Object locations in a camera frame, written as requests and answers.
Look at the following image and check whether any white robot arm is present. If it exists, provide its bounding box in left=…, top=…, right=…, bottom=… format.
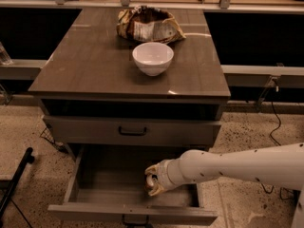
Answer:
left=144, top=142, right=304, bottom=196

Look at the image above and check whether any white ceramic bowl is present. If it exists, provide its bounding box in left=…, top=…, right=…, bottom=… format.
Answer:
left=132, top=42, right=174, bottom=76

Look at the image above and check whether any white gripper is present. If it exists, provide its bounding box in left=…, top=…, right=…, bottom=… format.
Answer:
left=144, top=159, right=184, bottom=197

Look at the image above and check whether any black middle drawer handle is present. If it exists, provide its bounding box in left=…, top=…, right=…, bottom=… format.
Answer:
left=122, top=215, right=154, bottom=228

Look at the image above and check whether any grey window rail frame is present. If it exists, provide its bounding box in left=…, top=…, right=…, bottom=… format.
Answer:
left=1, top=0, right=303, bottom=100

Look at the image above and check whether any black drawer handle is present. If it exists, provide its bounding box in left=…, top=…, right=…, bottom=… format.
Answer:
left=118, top=126, right=147, bottom=136
left=122, top=215, right=154, bottom=228

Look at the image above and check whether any open grey middle drawer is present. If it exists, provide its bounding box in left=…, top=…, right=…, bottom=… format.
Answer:
left=48, top=145, right=218, bottom=226

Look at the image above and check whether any orange soda can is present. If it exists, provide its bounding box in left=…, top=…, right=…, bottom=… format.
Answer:
left=146, top=175, right=158, bottom=189

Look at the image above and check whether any clear glass at left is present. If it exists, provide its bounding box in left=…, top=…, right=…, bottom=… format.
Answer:
left=0, top=42, right=13, bottom=65

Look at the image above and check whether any black power adapter cable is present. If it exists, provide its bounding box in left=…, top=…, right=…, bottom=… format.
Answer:
left=259, top=100, right=294, bottom=201

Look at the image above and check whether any black upper drawer handle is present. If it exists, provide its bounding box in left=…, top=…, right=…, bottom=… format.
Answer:
left=118, top=126, right=147, bottom=136

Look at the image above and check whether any black wire basket corner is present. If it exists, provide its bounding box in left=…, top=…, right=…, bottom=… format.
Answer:
left=40, top=127, right=67, bottom=153

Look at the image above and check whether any grey wooden drawer cabinet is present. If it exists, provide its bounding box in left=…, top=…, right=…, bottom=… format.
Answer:
left=29, top=8, right=230, bottom=156

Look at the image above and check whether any black stand leg left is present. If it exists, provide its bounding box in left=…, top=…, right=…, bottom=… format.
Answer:
left=0, top=147, right=35, bottom=219

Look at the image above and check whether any closed grey upper drawer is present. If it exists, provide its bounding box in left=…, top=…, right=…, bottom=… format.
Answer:
left=43, top=116, right=220, bottom=146

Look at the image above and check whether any crumpled paper chip bag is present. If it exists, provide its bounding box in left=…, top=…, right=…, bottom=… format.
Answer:
left=117, top=6, right=185, bottom=44

